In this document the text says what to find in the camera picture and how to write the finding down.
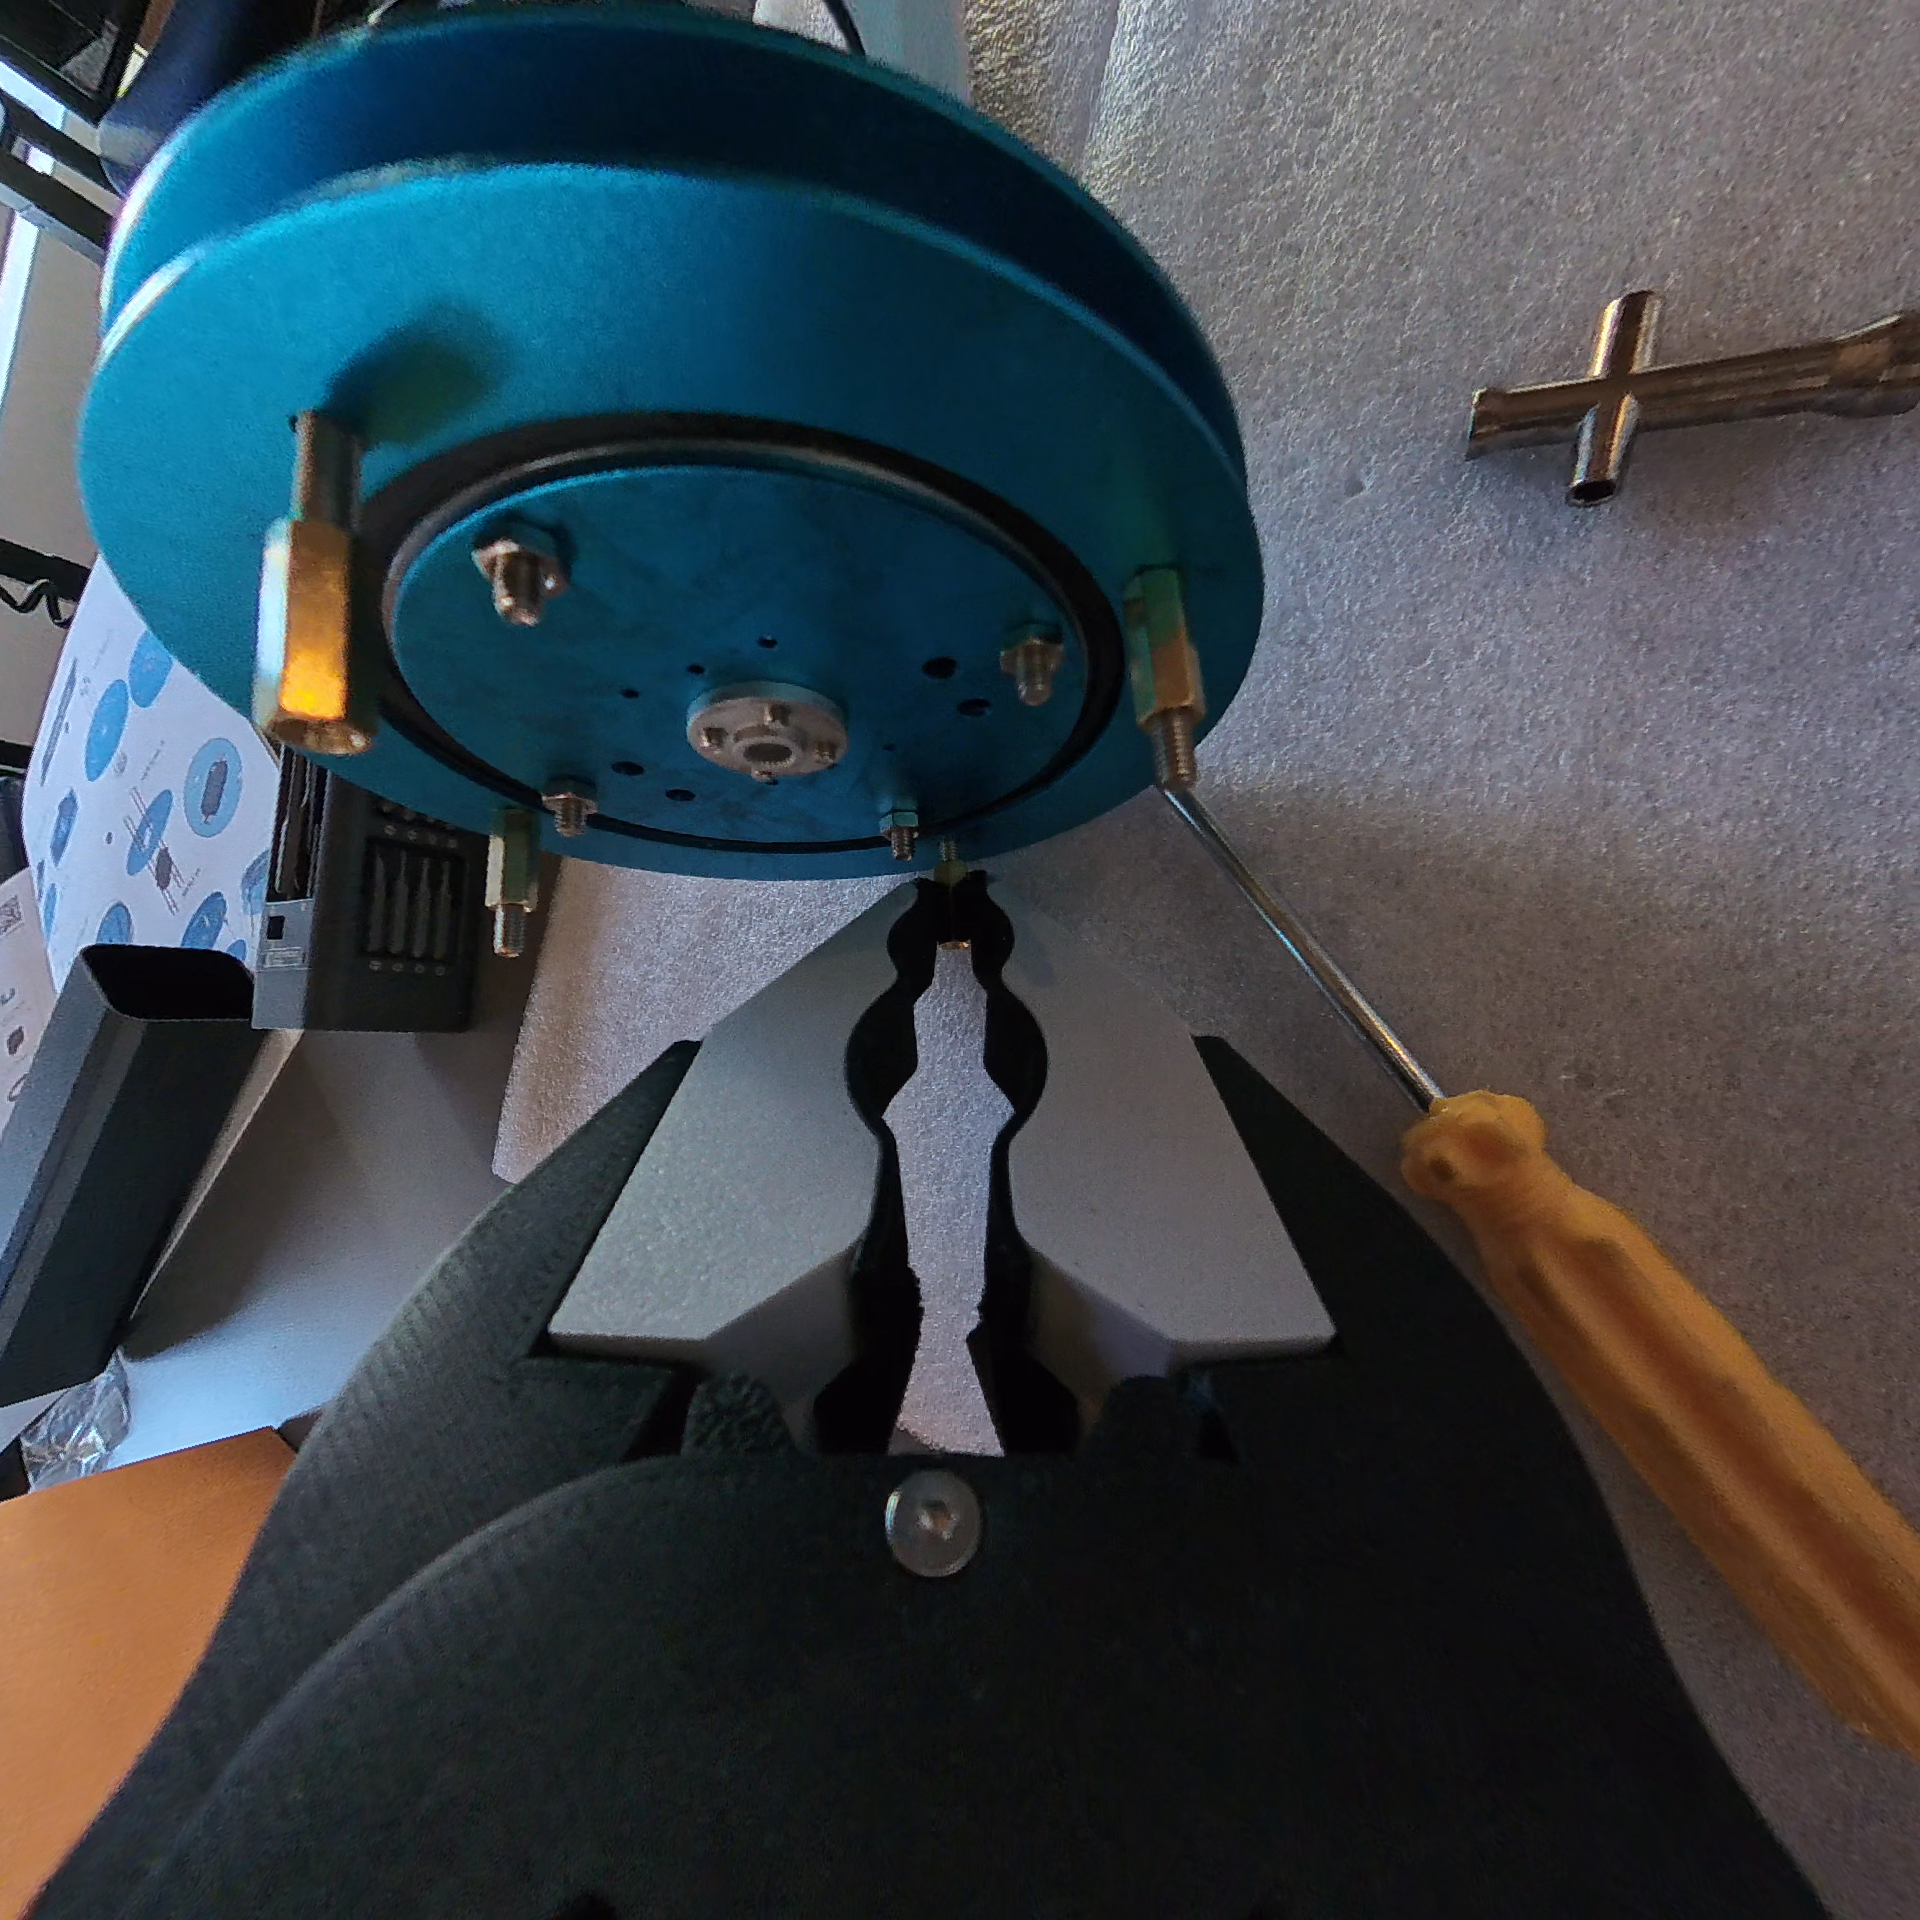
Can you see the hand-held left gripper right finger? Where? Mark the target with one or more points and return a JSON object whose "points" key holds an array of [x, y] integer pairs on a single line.
{"points": [[1169, 1201]]}

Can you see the orange cardboard box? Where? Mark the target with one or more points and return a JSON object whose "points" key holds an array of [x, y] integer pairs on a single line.
{"points": [[104, 1651]]}

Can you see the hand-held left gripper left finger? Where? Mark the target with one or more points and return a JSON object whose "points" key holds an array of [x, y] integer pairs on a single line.
{"points": [[719, 1187]]}

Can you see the small clear plastic bag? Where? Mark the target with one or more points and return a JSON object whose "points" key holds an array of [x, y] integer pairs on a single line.
{"points": [[76, 1432]]}

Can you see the blue printed instruction sheet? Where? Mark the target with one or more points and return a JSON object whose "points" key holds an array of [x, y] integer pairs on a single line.
{"points": [[104, 810]]}

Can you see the dark grey rectangular sleeve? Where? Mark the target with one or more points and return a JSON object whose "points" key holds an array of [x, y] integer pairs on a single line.
{"points": [[104, 1141]]}

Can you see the silver cross socket wrench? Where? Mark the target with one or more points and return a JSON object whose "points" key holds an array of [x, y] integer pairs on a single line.
{"points": [[1628, 392]]}

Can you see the black screwdriver bit case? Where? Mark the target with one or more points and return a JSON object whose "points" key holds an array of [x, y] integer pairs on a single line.
{"points": [[389, 932]]}

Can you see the blue round turntable base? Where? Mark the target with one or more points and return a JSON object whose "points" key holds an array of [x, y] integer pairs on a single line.
{"points": [[675, 301]]}

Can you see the white foam sheet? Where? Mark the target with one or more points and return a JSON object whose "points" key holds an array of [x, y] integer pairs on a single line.
{"points": [[1498, 749]]}

